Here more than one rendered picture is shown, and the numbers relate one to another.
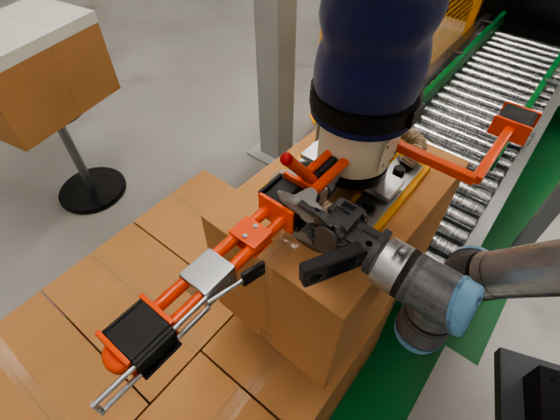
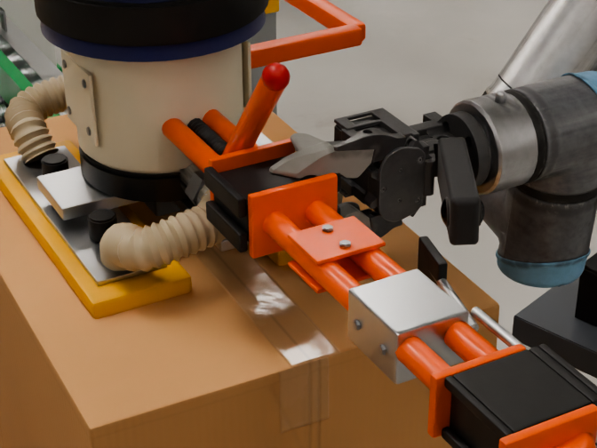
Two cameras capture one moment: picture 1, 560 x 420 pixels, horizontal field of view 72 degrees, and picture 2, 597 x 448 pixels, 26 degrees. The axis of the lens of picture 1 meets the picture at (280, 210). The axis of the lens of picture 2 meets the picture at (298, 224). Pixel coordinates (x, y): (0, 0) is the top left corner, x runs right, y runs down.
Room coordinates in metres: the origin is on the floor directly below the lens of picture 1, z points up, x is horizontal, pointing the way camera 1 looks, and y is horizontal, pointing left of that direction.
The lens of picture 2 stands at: (0.11, 0.87, 1.74)
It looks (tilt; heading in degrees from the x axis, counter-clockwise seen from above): 30 degrees down; 293
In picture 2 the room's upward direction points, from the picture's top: straight up
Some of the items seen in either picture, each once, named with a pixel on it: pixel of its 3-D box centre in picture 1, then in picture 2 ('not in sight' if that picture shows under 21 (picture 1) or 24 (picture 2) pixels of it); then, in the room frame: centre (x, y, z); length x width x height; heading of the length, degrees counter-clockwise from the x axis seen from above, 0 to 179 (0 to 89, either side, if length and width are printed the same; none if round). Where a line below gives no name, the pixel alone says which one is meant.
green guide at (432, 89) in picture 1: (453, 58); not in sight; (2.23, -1.05, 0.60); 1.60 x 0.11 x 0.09; 142
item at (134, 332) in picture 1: (138, 334); (510, 421); (0.24, 0.21, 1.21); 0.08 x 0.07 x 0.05; 141
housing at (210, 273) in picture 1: (208, 277); (406, 324); (0.34, 0.12, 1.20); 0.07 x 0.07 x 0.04; 51
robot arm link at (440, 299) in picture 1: (437, 293); (560, 127); (0.31, -0.25, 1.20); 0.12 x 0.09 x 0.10; 51
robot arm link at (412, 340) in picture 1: (427, 318); (542, 217); (0.32, -0.27, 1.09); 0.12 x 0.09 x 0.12; 132
